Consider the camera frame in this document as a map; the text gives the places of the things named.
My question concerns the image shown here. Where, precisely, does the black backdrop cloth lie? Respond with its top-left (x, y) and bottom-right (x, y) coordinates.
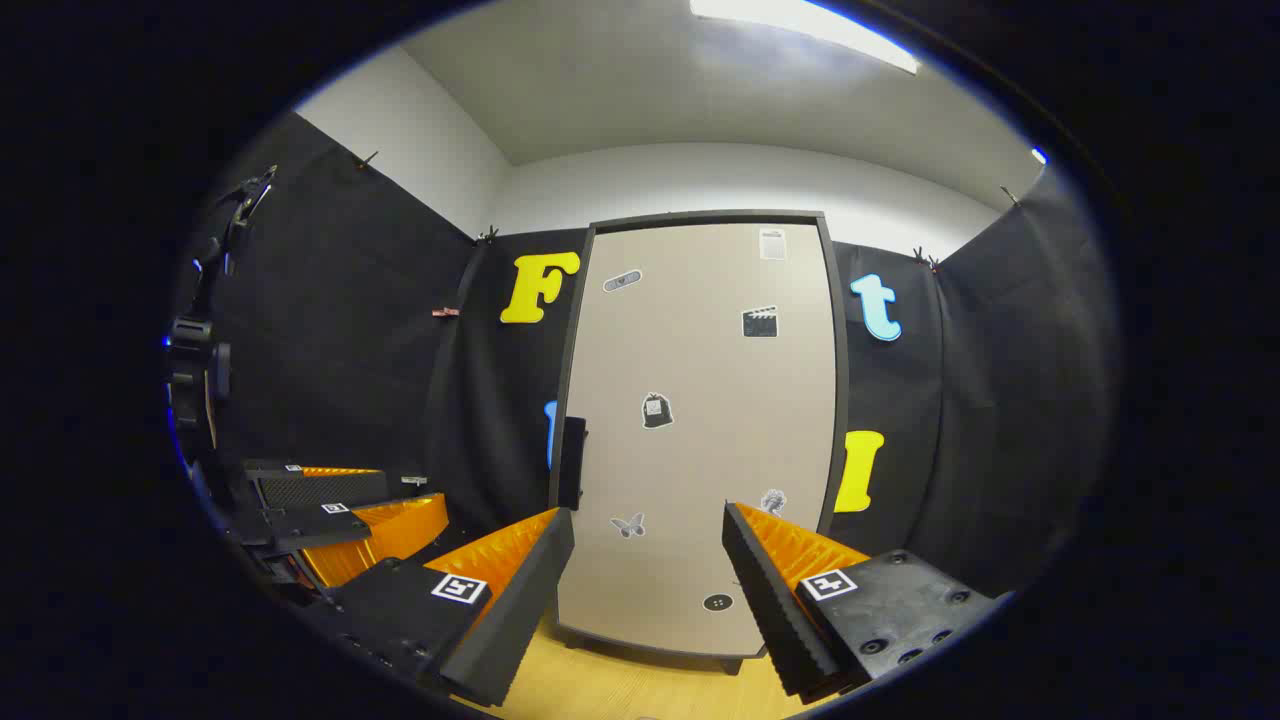
top-left (190, 110), bottom-right (1116, 601)

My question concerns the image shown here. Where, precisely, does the dark grey cabinet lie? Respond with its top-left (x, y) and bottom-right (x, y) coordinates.
top-left (548, 210), bottom-right (851, 676)

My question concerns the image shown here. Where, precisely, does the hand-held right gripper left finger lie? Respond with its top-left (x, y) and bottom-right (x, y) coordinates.
top-left (325, 507), bottom-right (576, 708)

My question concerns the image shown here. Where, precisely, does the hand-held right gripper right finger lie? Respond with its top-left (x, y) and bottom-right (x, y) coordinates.
top-left (722, 502), bottom-right (1001, 701)

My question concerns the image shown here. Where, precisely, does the black door handle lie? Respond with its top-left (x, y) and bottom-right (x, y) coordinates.
top-left (558, 415), bottom-right (589, 513)

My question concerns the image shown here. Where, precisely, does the beige cabinet door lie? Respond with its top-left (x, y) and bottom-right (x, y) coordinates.
top-left (557, 222), bottom-right (839, 661)

